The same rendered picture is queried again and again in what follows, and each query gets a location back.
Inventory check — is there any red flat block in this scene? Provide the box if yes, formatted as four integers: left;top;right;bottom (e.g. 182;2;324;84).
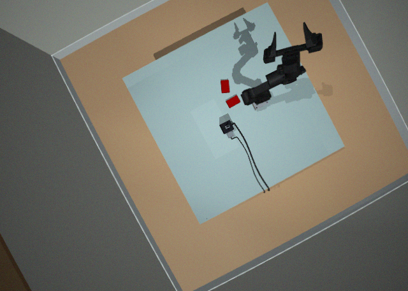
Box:
226;95;240;108
221;80;230;93

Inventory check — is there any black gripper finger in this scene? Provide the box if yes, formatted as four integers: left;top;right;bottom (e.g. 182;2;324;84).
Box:
268;32;276;57
303;22;317;48

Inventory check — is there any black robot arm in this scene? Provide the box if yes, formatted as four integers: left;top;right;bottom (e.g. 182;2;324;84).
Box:
241;53;306;105

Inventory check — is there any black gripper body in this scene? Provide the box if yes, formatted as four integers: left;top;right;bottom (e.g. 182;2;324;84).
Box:
263;33;323;64

